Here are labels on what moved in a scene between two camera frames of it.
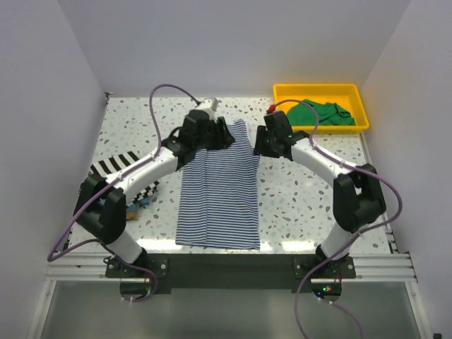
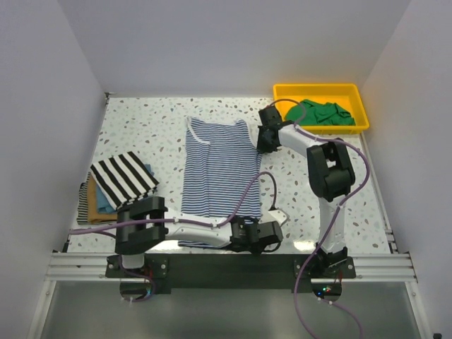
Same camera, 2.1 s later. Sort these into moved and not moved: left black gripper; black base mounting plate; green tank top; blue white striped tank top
Moved: left black gripper
Not moved: black base mounting plate; blue white striped tank top; green tank top
